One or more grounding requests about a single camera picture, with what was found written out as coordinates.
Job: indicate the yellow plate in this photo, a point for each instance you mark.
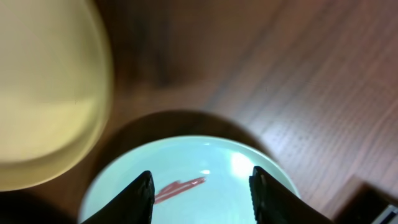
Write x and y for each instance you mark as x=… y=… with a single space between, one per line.
x=56 y=88

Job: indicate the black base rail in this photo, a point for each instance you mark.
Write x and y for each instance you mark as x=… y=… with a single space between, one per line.
x=368 y=205

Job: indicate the light green plate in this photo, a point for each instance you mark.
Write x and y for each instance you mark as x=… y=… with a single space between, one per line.
x=198 y=179

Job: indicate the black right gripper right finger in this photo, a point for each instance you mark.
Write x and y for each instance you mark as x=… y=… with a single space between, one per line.
x=273 y=203

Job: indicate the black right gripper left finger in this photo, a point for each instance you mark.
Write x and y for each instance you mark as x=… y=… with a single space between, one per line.
x=133 y=205

